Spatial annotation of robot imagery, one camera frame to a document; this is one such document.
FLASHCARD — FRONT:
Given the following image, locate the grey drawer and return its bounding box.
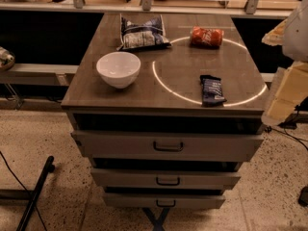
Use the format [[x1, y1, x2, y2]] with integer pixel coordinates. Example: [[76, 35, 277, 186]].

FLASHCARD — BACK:
[[103, 193, 225, 209], [72, 130, 263, 162], [90, 168, 240, 190]]

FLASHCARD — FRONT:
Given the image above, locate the middle grey drawer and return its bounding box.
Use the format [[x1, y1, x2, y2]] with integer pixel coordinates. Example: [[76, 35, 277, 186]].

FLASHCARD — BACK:
[[90, 168, 240, 190]]

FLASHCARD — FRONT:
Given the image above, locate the grey side shelf rail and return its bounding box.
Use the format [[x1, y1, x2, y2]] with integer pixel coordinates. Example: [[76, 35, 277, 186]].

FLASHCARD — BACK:
[[0, 64, 78, 86]]

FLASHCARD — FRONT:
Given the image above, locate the top grey drawer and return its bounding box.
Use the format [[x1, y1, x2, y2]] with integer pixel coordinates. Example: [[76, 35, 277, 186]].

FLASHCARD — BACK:
[[72, 130, 263, 162]]

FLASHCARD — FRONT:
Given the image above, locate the plate with items at left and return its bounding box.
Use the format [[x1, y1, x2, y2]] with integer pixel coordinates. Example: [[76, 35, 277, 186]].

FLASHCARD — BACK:
[[0, 46, 15, 71]]

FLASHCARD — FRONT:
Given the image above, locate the black floor stand bar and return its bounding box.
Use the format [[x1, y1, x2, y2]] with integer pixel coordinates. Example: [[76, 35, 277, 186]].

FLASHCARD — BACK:
[[16, 156, 55, 231]]

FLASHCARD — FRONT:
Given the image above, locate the red orange snack bag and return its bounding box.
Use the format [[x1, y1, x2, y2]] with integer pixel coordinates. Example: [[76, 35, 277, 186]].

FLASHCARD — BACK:
[[191, 26, 224, 47]]

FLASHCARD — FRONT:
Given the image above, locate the wooden cabinet with drawers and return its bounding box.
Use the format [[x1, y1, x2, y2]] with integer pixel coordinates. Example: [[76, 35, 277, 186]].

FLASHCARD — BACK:
[[62, 13, 268, 231]]

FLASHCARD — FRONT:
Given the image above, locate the dark blue rxbar wrapper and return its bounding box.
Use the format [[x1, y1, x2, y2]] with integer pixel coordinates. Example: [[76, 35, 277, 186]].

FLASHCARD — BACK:
[[200, 75, 226, 107]]

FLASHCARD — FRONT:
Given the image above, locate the black floor cable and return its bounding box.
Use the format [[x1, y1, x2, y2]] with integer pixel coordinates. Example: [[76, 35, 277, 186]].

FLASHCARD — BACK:
[[0, 151, 49, 231]]

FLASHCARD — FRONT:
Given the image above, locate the bottom grey drawer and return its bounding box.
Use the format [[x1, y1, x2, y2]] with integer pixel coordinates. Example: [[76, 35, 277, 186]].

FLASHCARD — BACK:
[[103, 193, 225, 209]]

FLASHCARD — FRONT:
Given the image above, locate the blue white chip bag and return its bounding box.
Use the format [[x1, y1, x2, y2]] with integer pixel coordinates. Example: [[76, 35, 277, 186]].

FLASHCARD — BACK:
[[118, 15, 171, 51]]

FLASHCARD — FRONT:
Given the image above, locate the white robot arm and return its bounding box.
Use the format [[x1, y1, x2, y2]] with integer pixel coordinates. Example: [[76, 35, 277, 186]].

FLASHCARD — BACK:
[[262, 0, 308, 126]]

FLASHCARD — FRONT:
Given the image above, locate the white ceramic bowl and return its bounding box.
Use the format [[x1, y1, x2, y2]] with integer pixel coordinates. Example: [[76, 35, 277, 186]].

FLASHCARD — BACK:
[[96, 52, 141, 89]]

